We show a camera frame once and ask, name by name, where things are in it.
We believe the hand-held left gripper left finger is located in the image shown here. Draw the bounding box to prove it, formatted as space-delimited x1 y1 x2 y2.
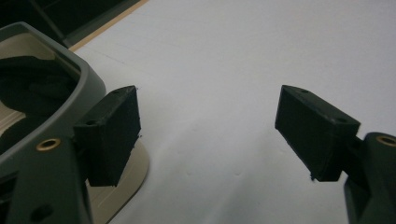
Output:
5 85 142 224

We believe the grey-rimmed beige basket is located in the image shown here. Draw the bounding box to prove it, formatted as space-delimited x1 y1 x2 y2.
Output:
0 21 150 224

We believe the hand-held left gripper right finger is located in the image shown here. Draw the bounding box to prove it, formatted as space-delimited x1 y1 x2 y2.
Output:
274 84 396 224

